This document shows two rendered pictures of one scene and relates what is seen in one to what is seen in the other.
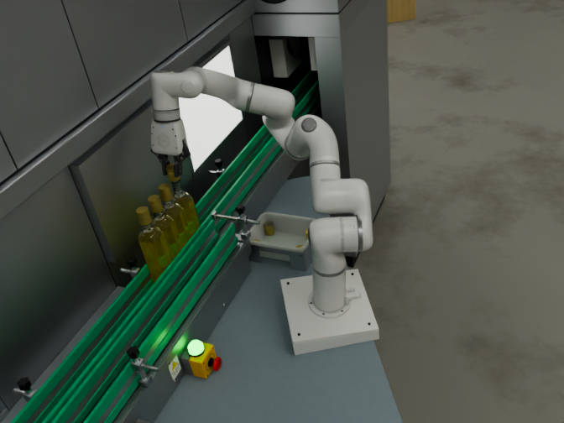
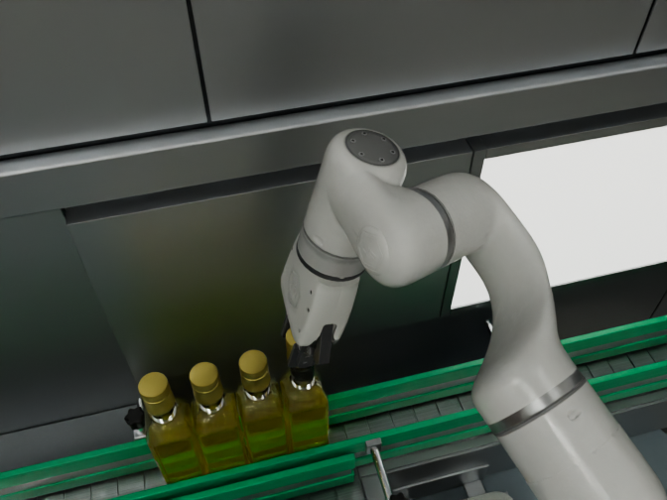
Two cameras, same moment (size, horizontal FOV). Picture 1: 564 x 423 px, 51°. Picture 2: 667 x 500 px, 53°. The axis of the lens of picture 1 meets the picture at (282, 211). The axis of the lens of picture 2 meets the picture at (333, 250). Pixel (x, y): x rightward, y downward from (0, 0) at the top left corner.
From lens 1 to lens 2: 127 cm
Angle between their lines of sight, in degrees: 37
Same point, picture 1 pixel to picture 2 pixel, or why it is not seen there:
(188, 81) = (375, 241)
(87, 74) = (197, 35)
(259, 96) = (540, 450)
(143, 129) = not seen: hidden behind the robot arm
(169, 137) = (301, 296)
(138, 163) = (275, 261)
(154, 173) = not seen: hidden behind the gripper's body
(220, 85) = (510, 283)
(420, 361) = not seen: outside the picture
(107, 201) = (147, 299)
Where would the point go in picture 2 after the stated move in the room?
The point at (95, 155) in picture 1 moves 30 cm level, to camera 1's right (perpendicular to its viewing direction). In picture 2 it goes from (132, 218) to (315, 399)
